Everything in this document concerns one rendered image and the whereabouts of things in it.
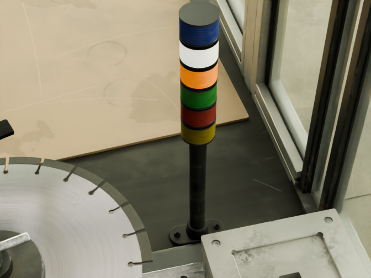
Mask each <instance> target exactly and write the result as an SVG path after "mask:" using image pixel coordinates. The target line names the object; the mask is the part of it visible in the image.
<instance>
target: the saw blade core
mask: <svg viewBox="0 0 371 278"><path fill-rule="evenodd" d="M38 169H39V165H32V164H8V168H7V171H8V173H7V174H4V172H5V171H6V165H0V230H9V231H15V232H18V233H21V234H22V233H25V232H27V233H28V234H29V237H30V239H31V240H32V241H33V242H34V243H35V244H36V245H37V246H38V248H39V250H40V252H41V255H42V258H43V261H44V278H142V259H141V251H140V246H139V242H138V239H137V236H136V234H133V233H135V231H134V228H133V226H132V224H131V222H130V221H129V219H128V217H127V215H126V214H125V212H124V211H123V210H122V209H121V208H120V209H118V208H119V207H120V206H119V205H118V204H117V203H116V202H115V201H114V200H113V199H112V198H111V197H110V196H109V195H108V194H107V193H106V192H105V191H103V190H102V189H101V188H98V189H97V190H96V191H95V192H94V193H93V195H90V194H89V193H92V192H93V191H94V190H95V189H96V188H97V187H98V186H96V185H95V184H93V183H91V182H90V181H88V180H86V179H84V178H82V177H80V176H78V175H75V174H73V173H72V174H71V173H70V172H67V171H64V170H61V169H57V168H52V167H47V166H41V167H40V170H39V174H38V175H36V174H35V173H37V171H38ZM70 174H71V175H70ZM69 175H70V177H69V178H68V176H69ZM67 178H68V181H64V180H65V179H67ZM116 209H118V210H116ZM114 210H116V211H114ZM110 211H114V213H113V214H110V213H109V212H110ZM130 234H133V235H130ZM124 235H130V236H127V237H126V238H123V236H124ZM130 263H132V264H141V265H133V266H129V264H130Z"/></svg>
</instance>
